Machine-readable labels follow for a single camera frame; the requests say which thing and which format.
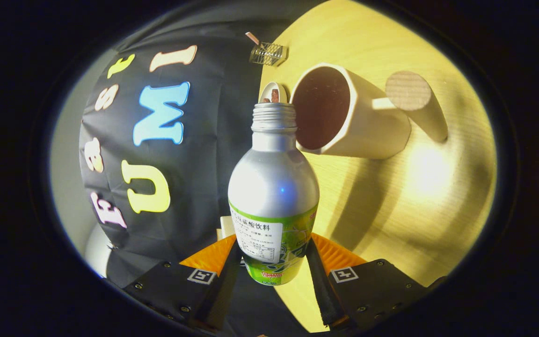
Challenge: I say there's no white toaster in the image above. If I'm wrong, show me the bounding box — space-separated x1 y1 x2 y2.
220 215 236 239

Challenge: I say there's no white round plate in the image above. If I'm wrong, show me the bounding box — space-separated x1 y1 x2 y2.
259 82 289 104

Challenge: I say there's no cream cup with wooden handle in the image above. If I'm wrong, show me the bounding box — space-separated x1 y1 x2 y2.
290 63 449 160

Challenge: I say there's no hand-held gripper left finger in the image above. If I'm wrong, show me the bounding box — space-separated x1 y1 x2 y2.
122 234 242 334

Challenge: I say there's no wooden table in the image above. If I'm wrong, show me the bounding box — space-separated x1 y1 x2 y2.
258 0 497 333

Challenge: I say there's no black backdrop cloth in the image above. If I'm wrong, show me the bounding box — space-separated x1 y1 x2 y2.
79 5 298 337

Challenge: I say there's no silver bottle with green label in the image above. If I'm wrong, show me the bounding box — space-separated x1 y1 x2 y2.
227 103 320 286

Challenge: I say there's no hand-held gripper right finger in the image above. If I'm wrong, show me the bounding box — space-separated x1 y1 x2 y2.
305 233 445 334

